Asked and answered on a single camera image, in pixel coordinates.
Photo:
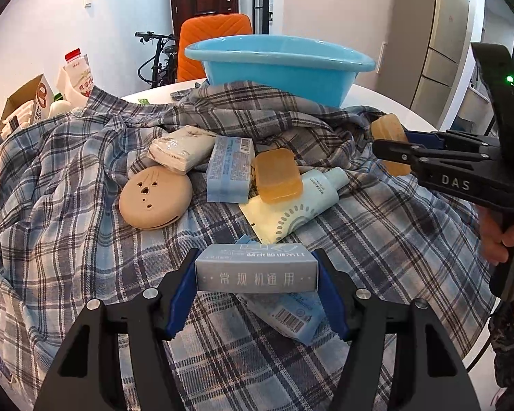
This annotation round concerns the red-capped milk bottle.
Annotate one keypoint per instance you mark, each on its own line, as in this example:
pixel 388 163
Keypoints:
pixel 79 72

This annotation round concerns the orange translucent soap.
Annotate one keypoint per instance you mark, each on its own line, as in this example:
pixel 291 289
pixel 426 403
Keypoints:
pixel 278 175
pixel 387 128

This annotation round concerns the light blue carton box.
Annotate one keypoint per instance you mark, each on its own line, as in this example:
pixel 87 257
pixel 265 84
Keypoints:
pixel 229 167

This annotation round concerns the white tissue pack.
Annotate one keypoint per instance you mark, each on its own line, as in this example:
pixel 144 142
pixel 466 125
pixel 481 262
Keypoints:
pixel 182 147

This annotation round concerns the beige round case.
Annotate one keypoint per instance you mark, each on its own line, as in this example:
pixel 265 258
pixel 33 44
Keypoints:
pixel 154 199

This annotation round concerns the white wall bar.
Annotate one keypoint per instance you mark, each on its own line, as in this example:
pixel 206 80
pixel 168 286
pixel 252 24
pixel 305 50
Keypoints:
pixel 382 58

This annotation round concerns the white round container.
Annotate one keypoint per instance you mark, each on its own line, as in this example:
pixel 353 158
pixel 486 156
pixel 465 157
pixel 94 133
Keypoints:
pixel 60 109

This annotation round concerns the grey carton box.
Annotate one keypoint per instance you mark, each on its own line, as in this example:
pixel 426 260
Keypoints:
pixel 257 276

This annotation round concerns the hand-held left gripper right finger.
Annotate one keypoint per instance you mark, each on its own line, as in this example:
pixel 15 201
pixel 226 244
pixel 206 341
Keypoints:
pixel 332 296

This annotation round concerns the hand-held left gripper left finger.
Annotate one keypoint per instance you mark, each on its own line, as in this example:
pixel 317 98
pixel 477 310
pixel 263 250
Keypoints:
pixel 182 296

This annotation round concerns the cardboard pretzel-print box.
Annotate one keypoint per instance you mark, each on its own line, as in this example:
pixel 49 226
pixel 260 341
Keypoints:
pixel 40 102

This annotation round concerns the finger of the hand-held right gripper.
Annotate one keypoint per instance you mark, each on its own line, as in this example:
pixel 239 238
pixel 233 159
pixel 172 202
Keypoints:
pixel 424 138
pixel 394 150

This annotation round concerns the beige tall cabinet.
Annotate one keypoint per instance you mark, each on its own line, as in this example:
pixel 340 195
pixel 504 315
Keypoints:
pixel 445 30

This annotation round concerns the yellow sachet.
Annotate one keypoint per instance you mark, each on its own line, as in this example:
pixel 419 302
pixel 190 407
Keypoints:
pixel 261 216

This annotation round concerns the orange quilted chair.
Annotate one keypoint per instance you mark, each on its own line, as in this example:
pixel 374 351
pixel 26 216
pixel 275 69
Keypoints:
pixel 205 30

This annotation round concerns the black electric bicycle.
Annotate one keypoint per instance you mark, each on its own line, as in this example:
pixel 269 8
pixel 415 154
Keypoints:
pixel 160 58

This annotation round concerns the pale green lotion tube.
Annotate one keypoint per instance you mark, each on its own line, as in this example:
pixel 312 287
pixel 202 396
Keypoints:
pixel 312 197

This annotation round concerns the person's right hand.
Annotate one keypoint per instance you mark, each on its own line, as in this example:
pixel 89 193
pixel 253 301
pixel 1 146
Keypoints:
pixel 492 235

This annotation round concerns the blue barcode packet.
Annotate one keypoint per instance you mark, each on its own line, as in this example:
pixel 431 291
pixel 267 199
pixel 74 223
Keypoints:
pixel 291 314

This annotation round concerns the black-framed glass door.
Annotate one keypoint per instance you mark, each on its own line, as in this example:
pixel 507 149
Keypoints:
pixel 263 0

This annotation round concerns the blue plaid shirt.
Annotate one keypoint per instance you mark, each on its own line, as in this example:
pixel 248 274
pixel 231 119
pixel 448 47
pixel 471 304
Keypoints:
pixel 90 222

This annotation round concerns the blue plastic basin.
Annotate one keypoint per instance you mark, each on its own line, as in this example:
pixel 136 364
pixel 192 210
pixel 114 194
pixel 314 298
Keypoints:
pixel 274 77

